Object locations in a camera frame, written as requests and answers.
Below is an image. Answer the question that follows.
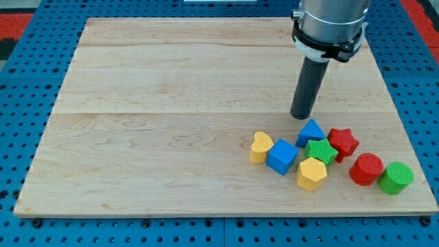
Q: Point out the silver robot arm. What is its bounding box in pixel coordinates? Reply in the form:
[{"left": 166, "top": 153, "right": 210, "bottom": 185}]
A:
[{"left": 292, "top": 0, "right": 370, "bottom": 43}]

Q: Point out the yellow heart block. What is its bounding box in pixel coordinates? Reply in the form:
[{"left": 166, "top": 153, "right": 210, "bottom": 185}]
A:
[{"left": 250, "top": 132, "right": 274, "bottom": 164}]

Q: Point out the light wooden board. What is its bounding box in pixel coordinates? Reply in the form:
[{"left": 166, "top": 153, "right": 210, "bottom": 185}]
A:
[{"left": 14, "top": 18, "right": 438, "bottom": 218}]

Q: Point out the blue cube block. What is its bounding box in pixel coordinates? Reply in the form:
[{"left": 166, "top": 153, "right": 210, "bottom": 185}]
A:
[{"left": 266, "top": 139, "right": 299, "bottom": 175}]

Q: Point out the blue triangle block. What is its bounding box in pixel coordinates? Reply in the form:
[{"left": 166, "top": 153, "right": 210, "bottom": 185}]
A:
[{"left": 296, "top": 119, "right": 327, "bottom": 148}]

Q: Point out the yellow hexagon block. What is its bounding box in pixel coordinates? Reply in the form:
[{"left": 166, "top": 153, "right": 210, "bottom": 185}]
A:
[{"left": 296, "top": 157, "right": 327, "bottom": 192}]

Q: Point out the green star block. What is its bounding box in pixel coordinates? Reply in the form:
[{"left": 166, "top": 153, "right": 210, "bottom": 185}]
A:
[{"left": 305, "top": 139, "right": 338, "bottom": 166}]

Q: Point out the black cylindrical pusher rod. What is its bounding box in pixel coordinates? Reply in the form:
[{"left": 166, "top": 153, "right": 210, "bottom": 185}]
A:
[{"left": 290, "top": 57, "right": 329, "bottom": 119}]

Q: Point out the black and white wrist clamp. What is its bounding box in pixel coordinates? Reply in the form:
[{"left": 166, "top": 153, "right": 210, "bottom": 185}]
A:
[{"left": 292, "top": 21, "right": 368, "bottom": 62}]

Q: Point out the red star block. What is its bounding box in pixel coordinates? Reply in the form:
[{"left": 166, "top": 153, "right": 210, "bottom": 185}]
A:
[{"left": 327, "top": 128, "right": 359, "bottom": 163}]

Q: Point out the red cylinder block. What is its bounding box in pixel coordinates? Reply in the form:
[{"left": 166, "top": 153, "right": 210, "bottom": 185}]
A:
[{"left": 349, "top": 153, "right": 384, "bottom": 186}]

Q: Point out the green cylinder block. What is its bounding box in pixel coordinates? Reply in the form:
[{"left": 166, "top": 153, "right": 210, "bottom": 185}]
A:
[{"left": 377, "top": 162, "right": 414, "bottom": 195}]

